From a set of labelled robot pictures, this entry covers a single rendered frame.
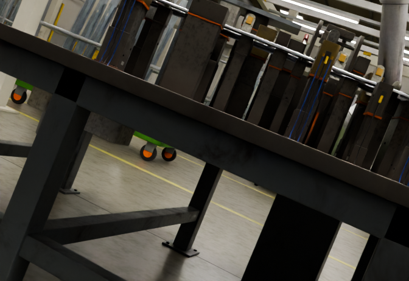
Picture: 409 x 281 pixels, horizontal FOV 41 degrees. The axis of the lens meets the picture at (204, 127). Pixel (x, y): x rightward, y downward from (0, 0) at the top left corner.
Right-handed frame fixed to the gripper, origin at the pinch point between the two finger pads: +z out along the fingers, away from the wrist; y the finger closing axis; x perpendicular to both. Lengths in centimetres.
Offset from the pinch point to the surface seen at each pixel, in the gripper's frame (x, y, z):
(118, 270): -5, 23, 120
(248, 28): 6.1, 23.4, 15.3
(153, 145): 20, -344, 103
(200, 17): -15, 53, 23
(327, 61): 27, 65, 22
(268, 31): 13.3, 26.3, 13.5
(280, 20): 19.0, 12.1, 5.1
